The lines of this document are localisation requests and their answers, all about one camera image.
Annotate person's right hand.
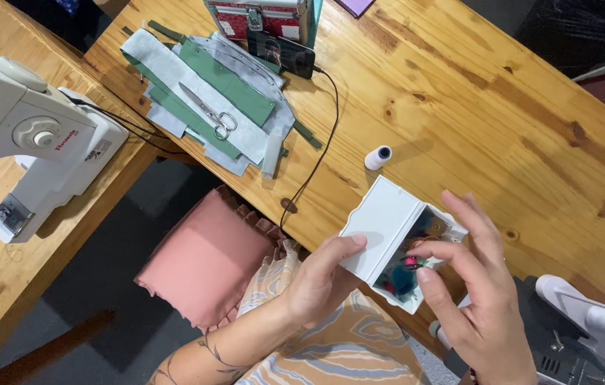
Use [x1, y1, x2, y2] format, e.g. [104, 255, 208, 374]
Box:
[408, 190, 539, 378]

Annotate person's left hand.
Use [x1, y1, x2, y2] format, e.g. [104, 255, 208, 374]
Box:
[281, 233, 368, 330]

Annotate white plastic hinged box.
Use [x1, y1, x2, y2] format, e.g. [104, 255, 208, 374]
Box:
[339, 175, 469, 315]

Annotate patterned beige blue dress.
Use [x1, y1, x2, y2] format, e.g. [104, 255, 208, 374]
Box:
[235, 240, 432, 385]

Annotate heap of colourful thread bobbins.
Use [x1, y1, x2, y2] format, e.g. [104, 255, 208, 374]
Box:
[376, 207, 450, 301]

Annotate pink ruffled cushion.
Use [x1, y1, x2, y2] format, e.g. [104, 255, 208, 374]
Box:
[134, 185, 288, 334]

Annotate translucent white tube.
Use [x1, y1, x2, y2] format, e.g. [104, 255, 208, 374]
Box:
[261, 125, 285, 180]

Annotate white thread spool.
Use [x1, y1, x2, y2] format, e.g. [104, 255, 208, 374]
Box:
[364, 145, 393, 171]

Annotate silver scissors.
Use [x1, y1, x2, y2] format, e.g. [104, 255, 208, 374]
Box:
[178, 82, 238, 141]

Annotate pile of green grey fabric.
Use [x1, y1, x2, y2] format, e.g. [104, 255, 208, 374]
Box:
[121, 20, 323, 178]

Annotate black smartphone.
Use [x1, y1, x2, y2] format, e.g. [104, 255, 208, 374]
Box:
[247, 28, 317, 80]

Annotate red patterned metal-trim case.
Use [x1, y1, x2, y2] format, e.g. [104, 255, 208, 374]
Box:
[203, 0, 325, 49]

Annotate purple notebook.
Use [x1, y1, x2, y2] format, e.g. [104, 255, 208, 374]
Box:
[333, 0, 377, 19]

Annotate black plastic sheet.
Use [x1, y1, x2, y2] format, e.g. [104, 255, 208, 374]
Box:
[460, 0, 605, 79]

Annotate white sewing machine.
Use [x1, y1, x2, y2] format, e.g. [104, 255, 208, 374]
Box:
[0, 48, 130, 245]

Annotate black charging cable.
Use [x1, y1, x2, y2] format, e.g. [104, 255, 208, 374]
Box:
[279, 66, 340, 232]

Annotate black sewing machine cable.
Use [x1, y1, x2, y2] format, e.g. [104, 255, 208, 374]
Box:
[63, 95, 190, 157]

